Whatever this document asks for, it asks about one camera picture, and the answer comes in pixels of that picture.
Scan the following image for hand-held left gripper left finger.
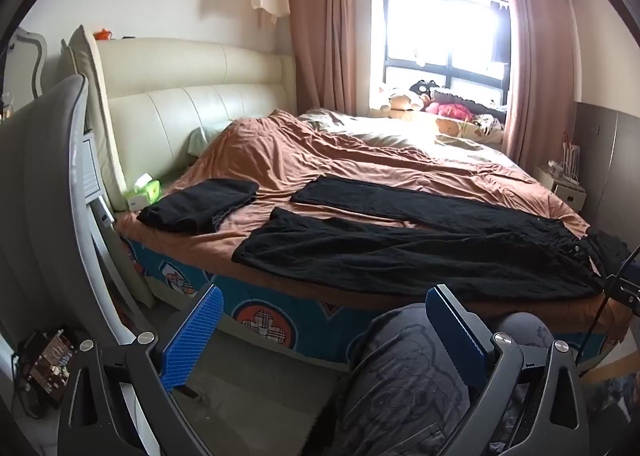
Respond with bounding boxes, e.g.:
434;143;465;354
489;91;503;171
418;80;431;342
57;284;223;456

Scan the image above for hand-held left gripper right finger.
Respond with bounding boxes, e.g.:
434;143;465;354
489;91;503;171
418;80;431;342
426;284;588;456

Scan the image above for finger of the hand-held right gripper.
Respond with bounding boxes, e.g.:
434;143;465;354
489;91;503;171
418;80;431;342
602;246;640;317

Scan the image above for black pants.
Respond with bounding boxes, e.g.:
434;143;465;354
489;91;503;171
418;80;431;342
232;175;607;302

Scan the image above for black garment pile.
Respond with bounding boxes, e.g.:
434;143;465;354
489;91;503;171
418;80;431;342
582;230;633;287

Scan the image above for person's grey printed trousers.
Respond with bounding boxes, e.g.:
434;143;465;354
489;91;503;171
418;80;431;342
300;303;557;456

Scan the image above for blue patterned bed sheet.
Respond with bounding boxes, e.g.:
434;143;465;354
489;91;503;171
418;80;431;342
117;231;631;369

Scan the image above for white nightstand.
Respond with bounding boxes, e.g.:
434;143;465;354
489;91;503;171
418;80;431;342
532;163;587;211

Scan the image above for folded black garment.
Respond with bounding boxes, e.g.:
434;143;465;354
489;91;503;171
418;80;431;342
136;178;260;236

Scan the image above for dark small box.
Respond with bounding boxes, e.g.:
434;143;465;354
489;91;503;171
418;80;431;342
20;328;81;409

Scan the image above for green tissue box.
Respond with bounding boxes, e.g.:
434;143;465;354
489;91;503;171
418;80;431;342
125;173;162;212

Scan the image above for pale green pillow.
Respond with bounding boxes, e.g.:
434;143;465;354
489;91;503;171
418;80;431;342
187;120;236;159

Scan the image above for brown blanket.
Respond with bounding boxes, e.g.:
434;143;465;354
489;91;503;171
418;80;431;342
115;110;623;337

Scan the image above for cartoon print pillow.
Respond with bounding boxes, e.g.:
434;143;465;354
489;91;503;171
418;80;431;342
435;115;507;146

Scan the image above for cream quilt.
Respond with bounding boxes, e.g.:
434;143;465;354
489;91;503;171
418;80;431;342
299;107;507;174

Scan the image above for grey chair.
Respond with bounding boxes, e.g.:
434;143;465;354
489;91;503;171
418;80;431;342
0;73;151;387

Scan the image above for red plush toy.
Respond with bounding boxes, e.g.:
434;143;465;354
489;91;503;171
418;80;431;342
425;102;475;120

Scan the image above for tan plush bear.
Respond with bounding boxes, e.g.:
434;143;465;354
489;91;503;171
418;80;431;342
379;88;426;113

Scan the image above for pink curtain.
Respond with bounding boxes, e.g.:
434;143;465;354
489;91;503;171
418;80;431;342
501;0;576;157
284;0;373;117

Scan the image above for black white plush toy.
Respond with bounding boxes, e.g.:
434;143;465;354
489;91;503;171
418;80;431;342
410;80;447;97

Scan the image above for cream padded board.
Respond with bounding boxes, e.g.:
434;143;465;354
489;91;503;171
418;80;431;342
61;25;156;309

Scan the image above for cream leather headboard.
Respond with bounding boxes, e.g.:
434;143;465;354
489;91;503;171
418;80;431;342
95;37;297;187

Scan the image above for window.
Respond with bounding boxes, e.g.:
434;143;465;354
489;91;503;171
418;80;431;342
382;0;511;107

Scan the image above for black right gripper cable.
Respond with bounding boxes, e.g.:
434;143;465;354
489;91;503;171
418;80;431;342
577;293;608;374

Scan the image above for white bag with red handles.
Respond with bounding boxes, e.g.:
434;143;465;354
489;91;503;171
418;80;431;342
559;131;584;187

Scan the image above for white ornate frame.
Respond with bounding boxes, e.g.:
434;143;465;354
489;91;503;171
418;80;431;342
10;28;48;99

